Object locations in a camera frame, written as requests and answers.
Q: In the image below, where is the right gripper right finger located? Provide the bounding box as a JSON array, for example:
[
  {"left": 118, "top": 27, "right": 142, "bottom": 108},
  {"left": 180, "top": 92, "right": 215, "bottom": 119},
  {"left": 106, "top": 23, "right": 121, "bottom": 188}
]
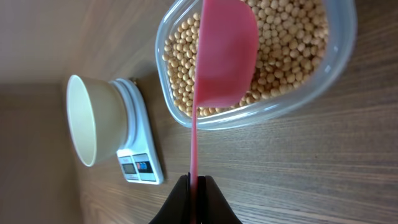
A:
[{"left": 197, "top": 175, "right": 242, "bottom": 224}]

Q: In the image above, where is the pile of soybeans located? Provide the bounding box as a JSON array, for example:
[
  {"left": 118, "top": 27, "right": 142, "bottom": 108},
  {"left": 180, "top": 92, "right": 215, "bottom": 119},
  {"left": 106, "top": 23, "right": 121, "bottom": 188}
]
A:
[{"left": 162, "top": 0, "right": 329, "bottom": 116}]

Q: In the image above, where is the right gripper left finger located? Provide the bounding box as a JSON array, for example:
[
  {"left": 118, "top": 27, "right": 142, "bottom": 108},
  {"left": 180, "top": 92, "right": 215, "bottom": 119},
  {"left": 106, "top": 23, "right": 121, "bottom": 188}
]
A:
[{"left": 149, "top": 173, "right": 191, "bottom": 224}]

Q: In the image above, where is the white digital kitchen scale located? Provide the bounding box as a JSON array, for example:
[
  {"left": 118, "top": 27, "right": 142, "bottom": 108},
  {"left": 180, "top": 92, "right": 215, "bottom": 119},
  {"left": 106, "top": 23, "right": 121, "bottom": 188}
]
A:
[{"left": 110, "top": 78, "right": 164, "bottom": 185}]

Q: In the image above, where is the white bowl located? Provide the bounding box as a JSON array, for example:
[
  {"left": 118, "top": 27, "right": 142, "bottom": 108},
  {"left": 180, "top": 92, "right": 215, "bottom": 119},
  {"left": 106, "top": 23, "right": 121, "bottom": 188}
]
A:
[{"left": 66, "top": 75, "right": 128, "bottom": 167}]

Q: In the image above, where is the clear plastic container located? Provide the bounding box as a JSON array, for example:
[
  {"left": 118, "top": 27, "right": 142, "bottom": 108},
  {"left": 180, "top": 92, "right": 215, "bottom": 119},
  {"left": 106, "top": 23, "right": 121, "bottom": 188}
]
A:
[{"left": 155, "top": 0, "right": 357, "bottom": 130}]

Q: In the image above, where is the pink plastic measuring scoop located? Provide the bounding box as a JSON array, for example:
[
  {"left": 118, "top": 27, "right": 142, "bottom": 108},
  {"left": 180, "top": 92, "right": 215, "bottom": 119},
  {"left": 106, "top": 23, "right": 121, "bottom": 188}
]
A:
[{"left": 190, "top": 0, "right": 258, "bottom": 223}]

